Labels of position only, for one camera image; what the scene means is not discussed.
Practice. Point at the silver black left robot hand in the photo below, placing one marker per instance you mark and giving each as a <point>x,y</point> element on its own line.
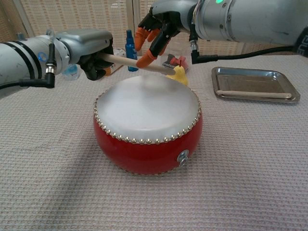
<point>89,43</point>

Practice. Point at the silver orange-tipped right robot hand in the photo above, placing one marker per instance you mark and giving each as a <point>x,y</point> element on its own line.
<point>173,16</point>

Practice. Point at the wooden drumstick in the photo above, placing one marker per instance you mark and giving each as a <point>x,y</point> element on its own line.
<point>127,61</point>
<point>252,94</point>

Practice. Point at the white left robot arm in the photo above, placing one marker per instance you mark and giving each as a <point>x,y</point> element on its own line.
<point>19,57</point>

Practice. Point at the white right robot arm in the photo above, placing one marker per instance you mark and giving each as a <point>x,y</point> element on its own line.
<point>252,21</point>

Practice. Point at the red drum white skin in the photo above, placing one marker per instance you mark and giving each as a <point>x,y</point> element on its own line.
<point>144,108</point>

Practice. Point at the bamboo folding screen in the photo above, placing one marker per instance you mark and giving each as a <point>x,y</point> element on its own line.
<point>84,14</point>

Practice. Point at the small blue bottle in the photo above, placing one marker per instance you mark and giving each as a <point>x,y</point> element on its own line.
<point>131,48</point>

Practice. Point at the clear plastic box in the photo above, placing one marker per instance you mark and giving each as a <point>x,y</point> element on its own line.
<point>168,63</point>

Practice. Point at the yellow pear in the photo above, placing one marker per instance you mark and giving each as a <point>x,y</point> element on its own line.
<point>179,74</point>

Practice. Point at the rectangular metal tray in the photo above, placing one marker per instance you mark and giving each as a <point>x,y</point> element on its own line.
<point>252,79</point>

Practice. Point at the beige woven tablecloth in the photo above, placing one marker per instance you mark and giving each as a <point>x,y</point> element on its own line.
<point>48,144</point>

